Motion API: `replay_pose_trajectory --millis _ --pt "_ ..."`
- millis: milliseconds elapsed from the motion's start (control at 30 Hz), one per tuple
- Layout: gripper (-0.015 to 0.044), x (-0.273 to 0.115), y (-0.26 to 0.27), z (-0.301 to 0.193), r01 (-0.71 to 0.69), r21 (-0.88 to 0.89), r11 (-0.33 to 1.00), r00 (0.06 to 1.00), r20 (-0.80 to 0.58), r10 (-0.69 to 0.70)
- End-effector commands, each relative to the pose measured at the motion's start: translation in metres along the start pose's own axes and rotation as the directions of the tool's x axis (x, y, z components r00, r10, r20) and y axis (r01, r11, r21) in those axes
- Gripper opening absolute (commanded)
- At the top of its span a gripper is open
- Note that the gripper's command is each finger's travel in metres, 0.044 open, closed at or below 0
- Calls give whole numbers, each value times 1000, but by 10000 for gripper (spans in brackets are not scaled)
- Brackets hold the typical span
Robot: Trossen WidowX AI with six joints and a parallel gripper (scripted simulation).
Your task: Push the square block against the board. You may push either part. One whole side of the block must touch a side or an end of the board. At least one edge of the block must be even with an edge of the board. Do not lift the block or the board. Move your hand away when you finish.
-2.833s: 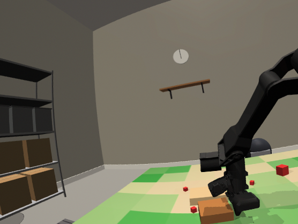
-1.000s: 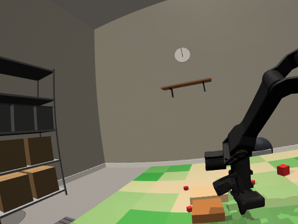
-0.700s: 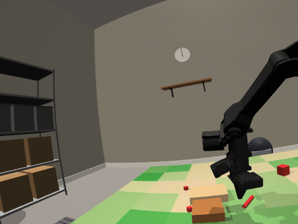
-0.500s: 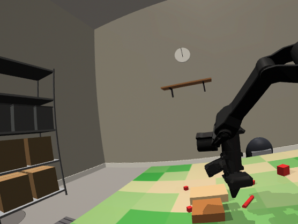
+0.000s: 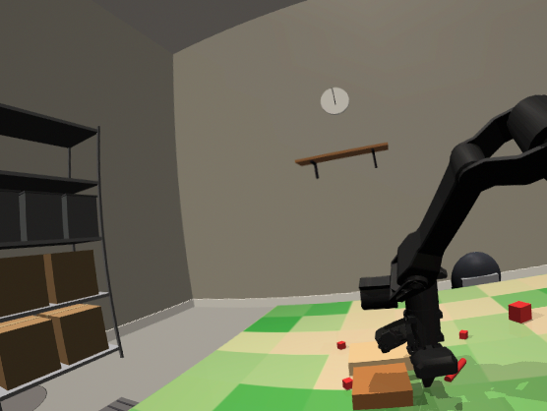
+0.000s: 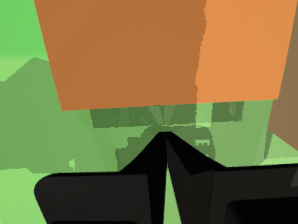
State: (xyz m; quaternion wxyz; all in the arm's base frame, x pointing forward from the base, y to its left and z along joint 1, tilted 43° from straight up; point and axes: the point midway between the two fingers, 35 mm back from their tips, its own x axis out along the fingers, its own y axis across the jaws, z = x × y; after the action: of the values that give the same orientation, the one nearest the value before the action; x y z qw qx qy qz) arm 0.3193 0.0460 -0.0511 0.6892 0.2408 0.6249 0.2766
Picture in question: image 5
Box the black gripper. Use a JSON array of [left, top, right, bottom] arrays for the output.
[[404, 305, 458, 387]]

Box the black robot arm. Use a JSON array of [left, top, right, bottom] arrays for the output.
[[359, 94, 547, 354]]

